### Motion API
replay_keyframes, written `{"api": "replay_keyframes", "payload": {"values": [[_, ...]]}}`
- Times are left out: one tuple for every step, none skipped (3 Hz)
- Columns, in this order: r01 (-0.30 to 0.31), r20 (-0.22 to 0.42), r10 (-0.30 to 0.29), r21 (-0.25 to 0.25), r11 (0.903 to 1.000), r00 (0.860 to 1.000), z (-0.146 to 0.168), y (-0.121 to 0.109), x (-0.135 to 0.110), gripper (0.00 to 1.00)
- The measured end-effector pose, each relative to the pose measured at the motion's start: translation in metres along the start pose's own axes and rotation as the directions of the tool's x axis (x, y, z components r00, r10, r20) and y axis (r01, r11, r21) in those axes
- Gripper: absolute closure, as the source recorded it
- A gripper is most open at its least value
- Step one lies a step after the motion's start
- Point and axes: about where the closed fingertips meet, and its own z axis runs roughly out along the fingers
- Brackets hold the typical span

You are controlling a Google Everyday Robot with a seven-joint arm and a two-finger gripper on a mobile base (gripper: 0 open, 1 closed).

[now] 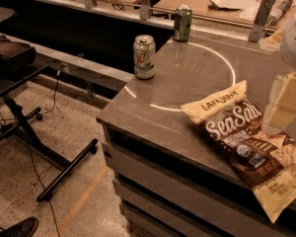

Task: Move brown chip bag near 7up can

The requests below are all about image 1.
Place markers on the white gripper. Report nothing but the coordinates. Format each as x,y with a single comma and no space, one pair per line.
295,41

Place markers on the brown sea salt chip bag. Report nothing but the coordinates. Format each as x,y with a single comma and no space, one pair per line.
266,162

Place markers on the green soda can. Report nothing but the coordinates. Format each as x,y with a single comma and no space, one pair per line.
182,22

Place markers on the white 7up can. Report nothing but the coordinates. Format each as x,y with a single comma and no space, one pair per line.
144,56

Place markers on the dark bag on stand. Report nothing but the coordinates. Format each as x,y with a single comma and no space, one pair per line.
15,56

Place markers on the silver cylindrical tool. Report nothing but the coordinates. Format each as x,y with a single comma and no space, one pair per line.
277,13

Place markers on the white paper sheet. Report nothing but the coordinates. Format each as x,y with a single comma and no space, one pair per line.
235,4

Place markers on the grey drawer cabinet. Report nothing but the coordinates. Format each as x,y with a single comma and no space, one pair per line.
174,184

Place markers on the black rolling stand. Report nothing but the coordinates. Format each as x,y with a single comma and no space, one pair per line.
20,125

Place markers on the black shoe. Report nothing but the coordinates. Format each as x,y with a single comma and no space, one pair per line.
25,228

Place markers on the grey metal bracket right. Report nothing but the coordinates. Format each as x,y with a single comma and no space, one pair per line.
260,20

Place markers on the grey metal bracket middle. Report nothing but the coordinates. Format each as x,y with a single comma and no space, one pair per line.
145,9

